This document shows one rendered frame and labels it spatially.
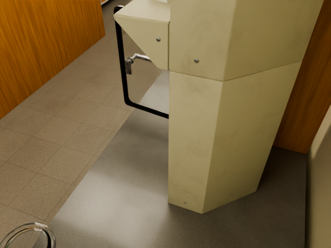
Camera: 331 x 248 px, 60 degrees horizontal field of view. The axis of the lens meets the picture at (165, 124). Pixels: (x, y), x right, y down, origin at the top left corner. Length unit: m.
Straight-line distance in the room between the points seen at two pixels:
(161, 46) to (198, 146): 0.26
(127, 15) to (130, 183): 0.57
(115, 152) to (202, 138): 0.48
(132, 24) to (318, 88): 0.63
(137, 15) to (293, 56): 0.33
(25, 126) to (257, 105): 2.41
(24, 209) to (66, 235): 1.33
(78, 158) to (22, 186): 0.43
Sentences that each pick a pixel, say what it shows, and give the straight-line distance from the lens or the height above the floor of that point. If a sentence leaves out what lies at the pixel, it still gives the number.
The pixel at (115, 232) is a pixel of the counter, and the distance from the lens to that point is 0.89.
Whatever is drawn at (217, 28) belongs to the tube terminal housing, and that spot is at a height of 1.51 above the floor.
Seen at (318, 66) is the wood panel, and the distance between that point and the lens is 0.96.
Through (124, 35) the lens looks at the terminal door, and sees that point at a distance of 1.02.
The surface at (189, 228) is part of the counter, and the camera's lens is 0.88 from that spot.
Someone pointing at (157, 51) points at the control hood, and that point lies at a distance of 0.58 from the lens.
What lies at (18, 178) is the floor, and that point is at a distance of 2.42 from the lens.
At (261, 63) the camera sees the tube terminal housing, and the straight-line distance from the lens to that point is 0.60.
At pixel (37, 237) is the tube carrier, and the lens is 0.72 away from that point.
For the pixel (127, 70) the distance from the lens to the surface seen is 1.06.
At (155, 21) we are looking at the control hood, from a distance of 0.56.
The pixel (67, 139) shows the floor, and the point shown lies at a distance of 2.58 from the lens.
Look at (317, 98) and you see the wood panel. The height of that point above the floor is 1.18.
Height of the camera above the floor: 1.71
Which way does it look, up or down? 42 degrees down
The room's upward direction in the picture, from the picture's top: straight up
